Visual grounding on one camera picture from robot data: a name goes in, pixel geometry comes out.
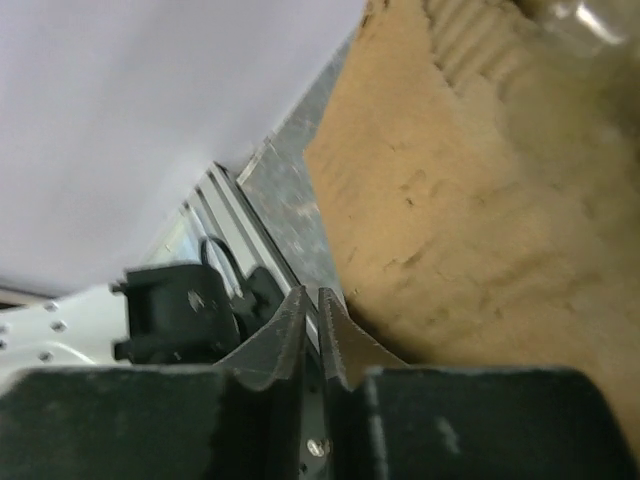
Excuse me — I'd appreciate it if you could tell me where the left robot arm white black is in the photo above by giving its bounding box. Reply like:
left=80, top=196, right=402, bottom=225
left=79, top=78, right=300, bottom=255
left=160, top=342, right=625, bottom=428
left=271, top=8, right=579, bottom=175
left=1, top=236, right=285, bottom=378

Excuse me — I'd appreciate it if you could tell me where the brown cardboard express box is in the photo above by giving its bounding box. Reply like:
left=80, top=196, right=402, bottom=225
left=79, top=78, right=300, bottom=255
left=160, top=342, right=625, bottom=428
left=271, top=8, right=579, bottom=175
left=305, top=1, right=639, bottom=446

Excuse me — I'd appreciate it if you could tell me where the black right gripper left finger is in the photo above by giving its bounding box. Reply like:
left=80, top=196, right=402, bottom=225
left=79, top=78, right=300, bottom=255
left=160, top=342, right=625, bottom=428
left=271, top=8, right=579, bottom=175
left=1, top=287, right=306, bottom=479

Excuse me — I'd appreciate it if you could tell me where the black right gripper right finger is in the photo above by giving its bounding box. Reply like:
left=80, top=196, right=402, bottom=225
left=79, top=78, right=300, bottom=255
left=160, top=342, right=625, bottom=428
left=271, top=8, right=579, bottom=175
left=317, top=288, right=638, bottom=479

